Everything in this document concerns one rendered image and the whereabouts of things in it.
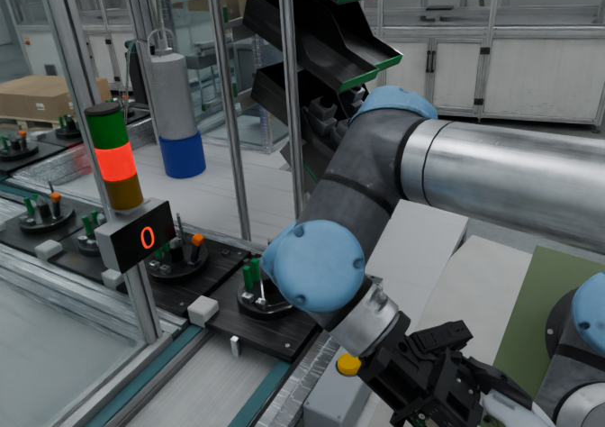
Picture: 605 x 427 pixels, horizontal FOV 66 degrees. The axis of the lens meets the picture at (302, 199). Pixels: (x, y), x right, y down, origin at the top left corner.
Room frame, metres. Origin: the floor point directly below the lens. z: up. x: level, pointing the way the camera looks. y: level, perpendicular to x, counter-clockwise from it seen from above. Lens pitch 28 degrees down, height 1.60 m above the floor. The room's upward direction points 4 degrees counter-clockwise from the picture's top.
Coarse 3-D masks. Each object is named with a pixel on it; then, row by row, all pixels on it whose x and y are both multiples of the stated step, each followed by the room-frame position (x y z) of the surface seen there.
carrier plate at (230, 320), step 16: (256, 256) 0.91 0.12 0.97; (240, 272) 0.85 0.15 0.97; (224, 288) 0.80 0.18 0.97; (224, 304) 0.74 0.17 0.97; (208, 320) 0.70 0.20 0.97; (224, 320) 0.70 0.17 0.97; (240, 320) 0.70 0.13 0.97; (256, 320) 0.69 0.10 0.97; (288, 320) 0.69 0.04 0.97; (304, 320) 0.69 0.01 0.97; (224, 336) 0.67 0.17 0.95; (240, 336) 0.65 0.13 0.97; (256, 336) 0.65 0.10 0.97; (272, 336) 0.65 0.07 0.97; (288, 336) 0.65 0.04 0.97; (304, 336) 0.64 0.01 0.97; (272, 352) 0.62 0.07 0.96; (288, 352) 0.61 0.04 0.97
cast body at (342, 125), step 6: (342, 120) 0.96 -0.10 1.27; (348, 120) 0.95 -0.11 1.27; (342, 126) 0.94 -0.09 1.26; (330, 132) 0.99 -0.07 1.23; (336, 132) 0.96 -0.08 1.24; (342, 132) 0.94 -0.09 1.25; (330, 138) 0.97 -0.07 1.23; (336, 138) 0.96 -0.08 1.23; (342, 138) 0.94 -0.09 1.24; (336, 144) 0.96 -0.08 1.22
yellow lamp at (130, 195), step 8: (136, 176) 0.66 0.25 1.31; (104, 184) 0.64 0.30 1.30; (112, 184) 0.64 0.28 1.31; (120, 184) 0.64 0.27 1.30; (128, 184) 0.64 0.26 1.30; (136, 184) 0.65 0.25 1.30; (112, 192) 0.64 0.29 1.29; (120, 192) 0.64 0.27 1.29; (128, 192) 0.64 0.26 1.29; (136, 192) 0.65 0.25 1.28; (112, 200) 0.64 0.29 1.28; (120, 200) 0.63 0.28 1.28; (128, 200) 0.64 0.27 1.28; (136, 200) 0.65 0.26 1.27; (120, 208) 0.63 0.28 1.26; (128, 208) 0.64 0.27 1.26
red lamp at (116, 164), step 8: (128, 144) 0.66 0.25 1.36; (96, 152) 0.64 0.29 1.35; (104, 152) 0.63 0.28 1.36; (112, 152) 0.64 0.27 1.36; (120, 152) 0.64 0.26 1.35; (128, 152) 0.65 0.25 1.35; (104, 160) 0.64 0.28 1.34; (112, 160) 0.64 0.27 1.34; (120, 160) 0.64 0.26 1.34; (128, 160) 0.65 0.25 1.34; (104, 168) 0.64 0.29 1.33; (112, 168) 0.63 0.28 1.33; (120, 168) 0.64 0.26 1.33; (128, 168) 0.65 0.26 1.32; (104, 176) 0.64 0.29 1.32; (112, 176) 0.63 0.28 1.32; (120, 176) 0.64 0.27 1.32; (128, 176) 0.64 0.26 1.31
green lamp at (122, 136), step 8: (120, 112) 0.66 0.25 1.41; (88, 120) 0.64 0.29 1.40; (96, 120) 0.63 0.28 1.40; (104, 120) 0.64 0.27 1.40; (112, 120) 0.64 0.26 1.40; (120, 120) 0.65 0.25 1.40; (88, 128) 0.65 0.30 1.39; (96, 128) 0.64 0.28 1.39; (104, 128) 0.64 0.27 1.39; (112, 128) 0.64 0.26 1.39; (120, 128) 0.65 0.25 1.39; (96, 136) 0.64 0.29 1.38; (104, 136) 0.63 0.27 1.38; (112, 136) 0.64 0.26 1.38; (120, 136) 0.65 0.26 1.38; (96, 144) 0.64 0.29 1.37; (104, 144) 0.63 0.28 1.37; (112, 144) 0.64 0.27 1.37; (120, 144) 0.64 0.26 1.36
